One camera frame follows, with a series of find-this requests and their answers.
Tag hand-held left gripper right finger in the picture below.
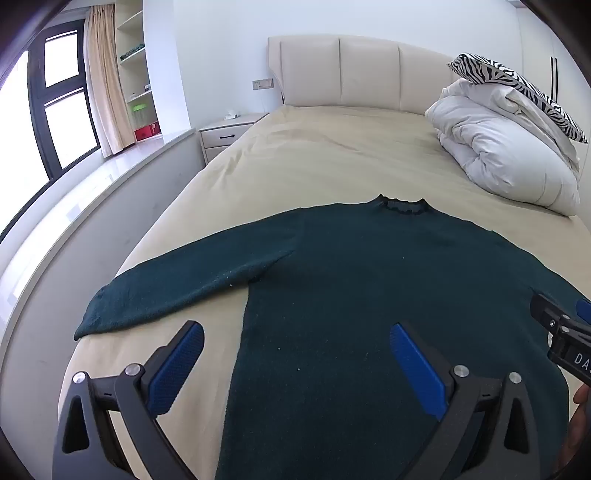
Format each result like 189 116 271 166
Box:
389 323 555 480

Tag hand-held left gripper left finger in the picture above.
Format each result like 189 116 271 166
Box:
52 320 205 480

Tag dark green sweater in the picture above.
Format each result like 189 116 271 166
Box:
74 194 591 480

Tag person's right hand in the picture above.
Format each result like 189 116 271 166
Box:
556 385 591 476

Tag white folded duvet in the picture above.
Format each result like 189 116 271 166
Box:
425 78 583 217

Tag white window seat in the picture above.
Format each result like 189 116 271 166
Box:
0 128 206 462

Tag white nightstand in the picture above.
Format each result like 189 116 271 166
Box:
198 112 269 163

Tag zebra print pillow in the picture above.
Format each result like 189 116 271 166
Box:
448 53 589 144

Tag bed with beige sheet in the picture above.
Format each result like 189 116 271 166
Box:
0 104 591 480

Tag white wardrobe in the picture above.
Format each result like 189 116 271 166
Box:
517 0 591 116

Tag cream padded headboard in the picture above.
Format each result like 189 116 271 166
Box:
268 34 455 116

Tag beige curtain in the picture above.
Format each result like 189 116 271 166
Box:
84 4 134 158

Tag black framed window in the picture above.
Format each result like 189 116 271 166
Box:
0 21 102 241

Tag white shelf unit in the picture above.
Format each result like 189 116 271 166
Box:
114 0 160 144

